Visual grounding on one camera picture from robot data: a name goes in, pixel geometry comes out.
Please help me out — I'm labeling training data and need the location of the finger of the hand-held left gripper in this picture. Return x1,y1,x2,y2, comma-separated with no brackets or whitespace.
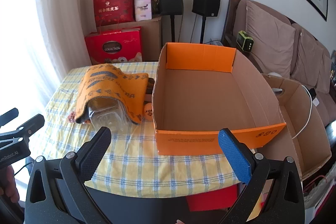
0,108,20,127
0,114,45,141

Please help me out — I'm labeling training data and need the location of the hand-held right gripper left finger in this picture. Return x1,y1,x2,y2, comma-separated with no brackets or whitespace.
24,126,113,224

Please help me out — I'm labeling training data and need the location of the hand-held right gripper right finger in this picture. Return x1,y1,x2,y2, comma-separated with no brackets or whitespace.
218,128,305,224

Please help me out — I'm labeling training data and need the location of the clear plastic box yellow lid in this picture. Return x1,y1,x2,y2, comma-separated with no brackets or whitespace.
88,98,129,132

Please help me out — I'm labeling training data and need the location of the orange cardboard box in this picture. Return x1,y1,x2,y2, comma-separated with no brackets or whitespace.
152,42,286,156

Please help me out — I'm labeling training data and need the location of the orange ping pong ball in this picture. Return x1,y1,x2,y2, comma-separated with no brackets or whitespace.
143,103,155,121

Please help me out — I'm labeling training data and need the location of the orange patterned towel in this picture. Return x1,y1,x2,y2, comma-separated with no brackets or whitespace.
75,64,149,125

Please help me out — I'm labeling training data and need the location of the person's left hand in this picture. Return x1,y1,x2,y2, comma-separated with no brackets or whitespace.
0,165,17,197

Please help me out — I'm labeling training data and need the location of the yellow checked tablecloth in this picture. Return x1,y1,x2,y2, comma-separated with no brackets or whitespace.
43,61,242,191

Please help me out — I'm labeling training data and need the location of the red bag under table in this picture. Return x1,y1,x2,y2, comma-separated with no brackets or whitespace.
185,183,240,211

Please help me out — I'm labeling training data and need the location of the white patterned bag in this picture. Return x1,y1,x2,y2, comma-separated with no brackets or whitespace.
303,166,335,211

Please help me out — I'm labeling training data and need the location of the white round device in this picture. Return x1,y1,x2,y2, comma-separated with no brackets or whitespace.
266,72,285,94

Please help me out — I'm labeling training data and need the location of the small dark brown box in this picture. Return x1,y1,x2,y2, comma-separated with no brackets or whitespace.
144,77,157,102

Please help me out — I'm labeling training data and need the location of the white sheer curtain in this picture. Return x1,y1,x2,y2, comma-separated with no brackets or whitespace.
34,0,92,98

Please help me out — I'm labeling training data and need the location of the red collection gift box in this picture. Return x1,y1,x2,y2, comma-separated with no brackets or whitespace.
84,27,143,65

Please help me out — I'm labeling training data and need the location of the green portable device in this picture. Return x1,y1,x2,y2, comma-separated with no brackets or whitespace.
236,30,255,52

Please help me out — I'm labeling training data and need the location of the blue white carton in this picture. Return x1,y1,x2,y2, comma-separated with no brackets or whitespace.
204,38,225,46

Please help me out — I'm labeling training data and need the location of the brown sofa cushion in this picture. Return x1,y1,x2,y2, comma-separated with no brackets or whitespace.
244,0,296,79
290,23,324,86
315,40,332,94

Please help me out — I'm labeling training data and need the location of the large brown carton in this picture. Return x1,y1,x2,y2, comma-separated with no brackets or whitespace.
97,15,162,62

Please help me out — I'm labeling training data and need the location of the brown sofa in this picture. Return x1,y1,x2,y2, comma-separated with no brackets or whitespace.
220,0,336,127

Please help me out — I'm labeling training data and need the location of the red gift bag gold print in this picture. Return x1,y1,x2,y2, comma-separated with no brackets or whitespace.
93,0,139,28

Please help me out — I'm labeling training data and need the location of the white tissue roll pack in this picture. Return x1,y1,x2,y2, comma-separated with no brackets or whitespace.
134,0,153,22

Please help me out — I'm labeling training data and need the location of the brown cardboard box with handle hole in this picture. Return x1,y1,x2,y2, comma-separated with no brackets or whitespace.
261,73,332,182

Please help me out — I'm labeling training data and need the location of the white cable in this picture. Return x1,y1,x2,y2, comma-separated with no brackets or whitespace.
291,85,313,139

